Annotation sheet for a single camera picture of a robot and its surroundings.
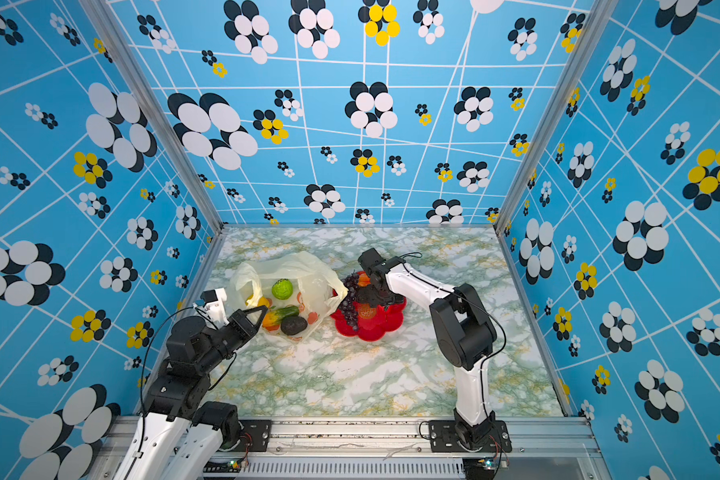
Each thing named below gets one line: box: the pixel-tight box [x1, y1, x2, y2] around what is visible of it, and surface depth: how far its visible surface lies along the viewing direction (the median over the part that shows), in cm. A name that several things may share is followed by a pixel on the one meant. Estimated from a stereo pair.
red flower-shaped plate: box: [331, 297, 407, 342], surface depth 94 cm
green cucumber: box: [271, 305, 300, 325], surface depth 94 cm
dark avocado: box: [280, 315, 308, 335], surface depth 91 cm
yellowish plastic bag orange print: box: [227, 251, 348, 342], surface depth 90 cm
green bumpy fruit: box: [271, 278, 293, 300], surface depth 98 cm
